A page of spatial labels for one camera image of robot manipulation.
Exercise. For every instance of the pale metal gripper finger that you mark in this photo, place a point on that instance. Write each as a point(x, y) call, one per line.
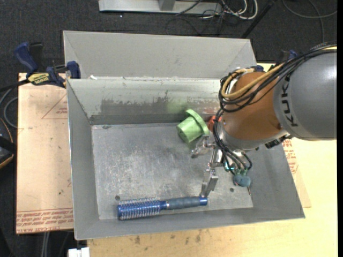
point(209, 184)
point(201, 149)

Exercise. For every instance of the green plastic cup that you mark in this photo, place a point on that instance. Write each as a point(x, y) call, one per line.
point(189, 130)

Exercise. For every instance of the red-orange small object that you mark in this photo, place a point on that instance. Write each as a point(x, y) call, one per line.
point(212, 122)

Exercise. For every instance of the blue-grey rounded lump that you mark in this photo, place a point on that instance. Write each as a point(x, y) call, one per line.
point(241, 181)

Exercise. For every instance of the grey metal bin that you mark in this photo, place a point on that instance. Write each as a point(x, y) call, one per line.
point(150, 154)

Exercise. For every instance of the blue hairbrush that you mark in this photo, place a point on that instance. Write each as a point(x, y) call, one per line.
point(144, 209)

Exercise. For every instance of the brown cardboard board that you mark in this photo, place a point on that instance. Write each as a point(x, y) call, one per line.
point(40, 157)

